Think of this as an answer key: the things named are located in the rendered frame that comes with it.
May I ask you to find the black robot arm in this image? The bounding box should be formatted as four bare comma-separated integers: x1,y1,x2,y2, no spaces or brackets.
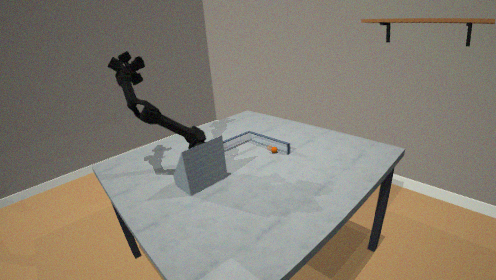
107,56,206,149

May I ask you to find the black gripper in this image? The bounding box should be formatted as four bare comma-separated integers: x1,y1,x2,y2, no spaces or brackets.
117,52,143,85

